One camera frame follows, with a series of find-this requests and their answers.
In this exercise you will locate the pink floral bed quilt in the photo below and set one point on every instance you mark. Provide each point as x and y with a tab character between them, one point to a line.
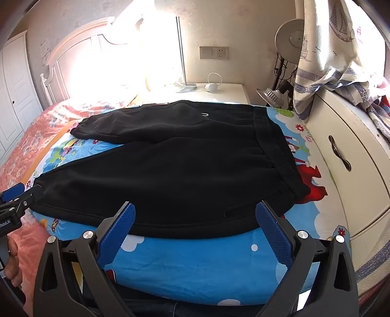
30	137

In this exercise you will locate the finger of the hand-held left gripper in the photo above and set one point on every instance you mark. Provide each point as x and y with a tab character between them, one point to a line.
24	201
12	191

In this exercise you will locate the black pants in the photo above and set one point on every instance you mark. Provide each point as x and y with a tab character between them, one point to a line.
182	167

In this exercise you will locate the white bed headboard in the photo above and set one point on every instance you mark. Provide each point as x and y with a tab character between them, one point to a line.
79	51

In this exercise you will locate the person's left hand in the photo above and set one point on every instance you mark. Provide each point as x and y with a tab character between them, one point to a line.
13	262

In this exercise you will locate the black lamp stand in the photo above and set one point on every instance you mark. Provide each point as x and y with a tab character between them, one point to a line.
279	73

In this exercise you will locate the beige wall socket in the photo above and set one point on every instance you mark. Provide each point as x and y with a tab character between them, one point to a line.
213	52

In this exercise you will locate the beige printed curtain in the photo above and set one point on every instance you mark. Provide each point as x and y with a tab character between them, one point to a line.
329	45

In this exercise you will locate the silver ribbed spot lamp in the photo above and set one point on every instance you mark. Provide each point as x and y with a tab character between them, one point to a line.
271	97

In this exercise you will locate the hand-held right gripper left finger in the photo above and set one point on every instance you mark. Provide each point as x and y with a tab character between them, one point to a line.
122	231

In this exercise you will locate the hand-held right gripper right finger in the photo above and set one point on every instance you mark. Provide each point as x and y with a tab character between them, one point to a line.
271	231

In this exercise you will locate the beige blue striped cloth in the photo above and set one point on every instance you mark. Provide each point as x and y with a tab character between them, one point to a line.
370	274

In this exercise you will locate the blue cartoon printed blanket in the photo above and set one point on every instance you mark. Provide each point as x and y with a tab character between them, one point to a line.
182	265

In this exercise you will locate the white cabinet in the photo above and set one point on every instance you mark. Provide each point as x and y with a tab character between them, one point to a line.
350	195

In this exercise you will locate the white wardrobe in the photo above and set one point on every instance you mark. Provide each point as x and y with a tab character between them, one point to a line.
18	85

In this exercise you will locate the white nightstand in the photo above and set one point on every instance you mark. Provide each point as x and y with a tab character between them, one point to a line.
228	95

